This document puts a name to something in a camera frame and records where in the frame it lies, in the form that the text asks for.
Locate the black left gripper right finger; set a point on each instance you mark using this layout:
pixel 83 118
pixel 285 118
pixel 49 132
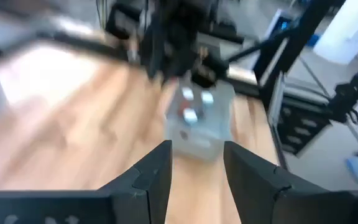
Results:
pixel 259 193

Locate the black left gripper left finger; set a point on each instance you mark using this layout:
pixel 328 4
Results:
pixel 141 196

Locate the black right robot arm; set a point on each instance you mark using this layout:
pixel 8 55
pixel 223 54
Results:
pixel 172 37

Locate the black stand beam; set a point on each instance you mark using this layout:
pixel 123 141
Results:
pixel 303 25

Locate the black aluminium rig frame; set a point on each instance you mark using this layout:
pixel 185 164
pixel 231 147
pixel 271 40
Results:
pixel 89 45

